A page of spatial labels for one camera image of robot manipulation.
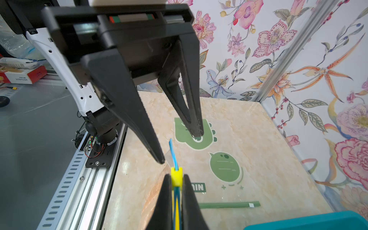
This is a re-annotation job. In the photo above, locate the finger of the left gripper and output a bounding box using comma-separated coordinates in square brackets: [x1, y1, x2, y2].
[158, 34, 204, 137]

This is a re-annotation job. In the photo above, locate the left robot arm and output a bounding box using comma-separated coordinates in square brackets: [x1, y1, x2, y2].
[1, 1, 204, 167]

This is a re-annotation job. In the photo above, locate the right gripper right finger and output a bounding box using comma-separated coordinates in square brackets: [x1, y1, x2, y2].
[182, 174, 209, 230]

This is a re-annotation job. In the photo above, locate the clear green-zip bag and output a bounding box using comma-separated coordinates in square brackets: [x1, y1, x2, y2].
[173, 118, 261, 209]

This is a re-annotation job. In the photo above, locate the clear blue-zip bag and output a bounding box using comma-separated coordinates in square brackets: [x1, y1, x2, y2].
[139, 137, 185, 230]

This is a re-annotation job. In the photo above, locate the teal plastic basket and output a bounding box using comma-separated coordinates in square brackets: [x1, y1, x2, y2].
[244, 211, 368, 230]

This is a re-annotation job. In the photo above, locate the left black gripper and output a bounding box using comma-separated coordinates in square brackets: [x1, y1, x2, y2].
[41, 4, 196, 164]

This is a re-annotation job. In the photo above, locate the red white box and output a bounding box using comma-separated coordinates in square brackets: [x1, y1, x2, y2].
[1, 66, 47, 84]

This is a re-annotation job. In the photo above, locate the aluminium front rail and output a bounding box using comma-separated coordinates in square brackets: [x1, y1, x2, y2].
[37, 125, 127, 230]

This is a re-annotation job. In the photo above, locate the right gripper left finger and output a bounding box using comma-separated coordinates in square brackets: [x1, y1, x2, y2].
[145, 174, 173, 230]

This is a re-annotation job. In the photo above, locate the yellow zipper slider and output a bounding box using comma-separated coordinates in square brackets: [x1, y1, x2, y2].
[171, 167, 183, 190]

